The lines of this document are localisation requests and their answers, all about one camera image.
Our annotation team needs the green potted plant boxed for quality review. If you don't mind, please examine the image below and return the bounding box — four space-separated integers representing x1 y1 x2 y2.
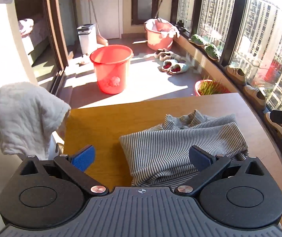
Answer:
204 44 220 61
189 34 207 47

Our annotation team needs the green potted plant near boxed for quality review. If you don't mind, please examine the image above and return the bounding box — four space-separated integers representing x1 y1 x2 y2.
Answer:
204 44 220 61

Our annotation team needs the slipper with red lining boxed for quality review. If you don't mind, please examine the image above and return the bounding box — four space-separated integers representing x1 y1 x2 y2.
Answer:
161 59 178 72

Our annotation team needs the green potted plant far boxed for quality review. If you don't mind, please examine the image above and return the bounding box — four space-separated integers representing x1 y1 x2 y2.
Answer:
189 34 207 47

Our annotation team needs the beige shoe on sill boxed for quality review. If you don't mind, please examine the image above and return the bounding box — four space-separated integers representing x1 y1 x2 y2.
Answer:
243 85 266 111
224 66 246 86

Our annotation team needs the red pot with grass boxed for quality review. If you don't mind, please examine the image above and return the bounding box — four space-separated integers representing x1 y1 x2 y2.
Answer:
194 79 230 96

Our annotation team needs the pink bucket with cloth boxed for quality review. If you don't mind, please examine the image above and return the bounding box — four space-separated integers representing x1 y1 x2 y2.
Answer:
144 18 180 50

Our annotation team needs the white quilted towel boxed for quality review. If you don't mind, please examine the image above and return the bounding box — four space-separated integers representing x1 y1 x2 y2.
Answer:
0 82 71 161

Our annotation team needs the grey slippers pair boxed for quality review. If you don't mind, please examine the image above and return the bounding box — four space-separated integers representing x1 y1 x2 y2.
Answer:
154 48 182 62

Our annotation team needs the grey black striped sweater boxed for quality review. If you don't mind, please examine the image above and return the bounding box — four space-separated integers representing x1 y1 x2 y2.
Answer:
120 110 249 189

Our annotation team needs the red plastic bucket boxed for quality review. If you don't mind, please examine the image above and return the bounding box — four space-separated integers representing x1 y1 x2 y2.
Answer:
90 44 134 94

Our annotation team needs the white trash bin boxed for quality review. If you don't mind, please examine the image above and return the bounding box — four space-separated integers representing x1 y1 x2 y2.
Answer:
77 24 97 55

